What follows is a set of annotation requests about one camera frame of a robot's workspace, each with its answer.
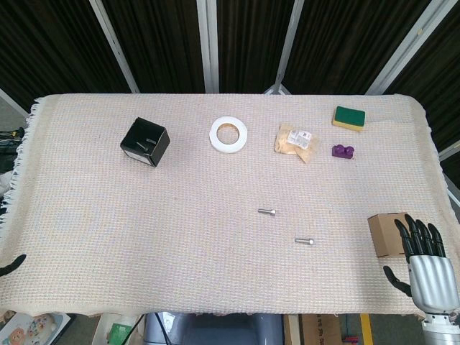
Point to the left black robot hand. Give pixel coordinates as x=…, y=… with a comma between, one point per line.
x=12, y=266

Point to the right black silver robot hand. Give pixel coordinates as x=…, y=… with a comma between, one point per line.
x=431, y=280

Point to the silver bolt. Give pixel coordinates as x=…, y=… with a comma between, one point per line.
x=267, y=211
x=304, y=241

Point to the colourful printed toy box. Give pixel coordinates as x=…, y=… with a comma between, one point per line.
x=32, y=328

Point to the small brown cardboard box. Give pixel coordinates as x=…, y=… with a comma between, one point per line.
x=384, y=233

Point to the brown printed carton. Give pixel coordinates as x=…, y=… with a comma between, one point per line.
x=320, y=330

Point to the green printed card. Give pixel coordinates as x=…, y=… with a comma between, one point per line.
x=119, y=332

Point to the purple plastic building block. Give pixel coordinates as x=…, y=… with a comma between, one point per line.
x=343, y=152

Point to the beige woven table cloth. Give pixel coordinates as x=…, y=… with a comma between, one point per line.
x=179, y=233

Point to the green yellow sponge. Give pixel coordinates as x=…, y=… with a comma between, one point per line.
x=349, y=115

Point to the black open cardboard box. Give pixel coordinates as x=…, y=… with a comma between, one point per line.
x=160, y=149

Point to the clear bag of beige pieces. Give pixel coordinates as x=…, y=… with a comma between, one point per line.
x=287, y=143

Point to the grey robot torso base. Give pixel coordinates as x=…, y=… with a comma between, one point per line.
x=223, y=330

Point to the white tape roll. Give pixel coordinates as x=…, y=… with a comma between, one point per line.
x=215, y=136

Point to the dark pleated curtain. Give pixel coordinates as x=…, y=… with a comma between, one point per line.
x=161, y=43

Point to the grey metal frame post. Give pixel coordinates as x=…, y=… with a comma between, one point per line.
x=454, y=201
x=115, y=46
x=406, y=46
x=451, y=152
x=12, y=102
x=287, y=46
x=208, y=46

